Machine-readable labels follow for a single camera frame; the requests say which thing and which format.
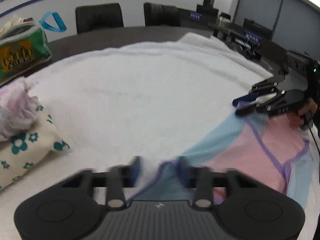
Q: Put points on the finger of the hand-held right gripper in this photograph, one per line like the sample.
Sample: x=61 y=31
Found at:
x=255 y=108
x=243 y=100

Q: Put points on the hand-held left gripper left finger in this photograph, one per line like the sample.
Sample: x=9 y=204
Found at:
x=135 y=171

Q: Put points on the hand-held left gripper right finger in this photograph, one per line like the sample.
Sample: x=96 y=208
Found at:
x=183 y=171

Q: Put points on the pink mesh garment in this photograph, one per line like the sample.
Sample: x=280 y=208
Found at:
x=262 y=150

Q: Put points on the person's right hand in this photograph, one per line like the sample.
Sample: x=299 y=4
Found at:
x=295 y=120

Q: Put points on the black desk rack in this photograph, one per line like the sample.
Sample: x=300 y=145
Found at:
x=232 y=37

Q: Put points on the blue name plate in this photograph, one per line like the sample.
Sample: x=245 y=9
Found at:
x=253 y=36
x=195 y=15

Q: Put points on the white towel blanket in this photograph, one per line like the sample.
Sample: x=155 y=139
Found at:
x=137 y=92

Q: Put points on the glass kettle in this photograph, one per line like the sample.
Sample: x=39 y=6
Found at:
x=223 y=21

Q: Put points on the cream green-flowered folded garment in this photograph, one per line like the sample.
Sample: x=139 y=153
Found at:
x=30 y=152

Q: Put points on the pink floral folded garment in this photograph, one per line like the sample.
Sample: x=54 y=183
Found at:
x=15 y=110

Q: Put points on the green zip bag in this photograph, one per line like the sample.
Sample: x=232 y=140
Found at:
x=25 y=52

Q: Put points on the cream cloth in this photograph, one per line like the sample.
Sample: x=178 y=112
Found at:
x=10 y=26

